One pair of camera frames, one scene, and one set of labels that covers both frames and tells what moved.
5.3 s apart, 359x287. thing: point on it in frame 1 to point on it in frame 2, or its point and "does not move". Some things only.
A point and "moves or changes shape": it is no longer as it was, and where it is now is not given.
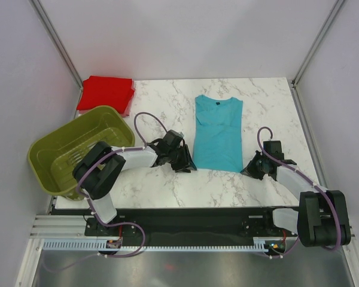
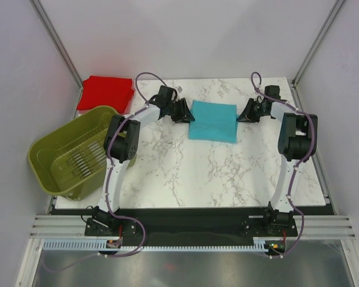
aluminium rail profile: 60,226 does not move
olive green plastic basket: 53,158 does not move
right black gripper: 249,169 to 246,115
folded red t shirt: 112,91 does not move
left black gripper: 186,163 to 184,115
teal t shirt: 218,139 moves or changes shape
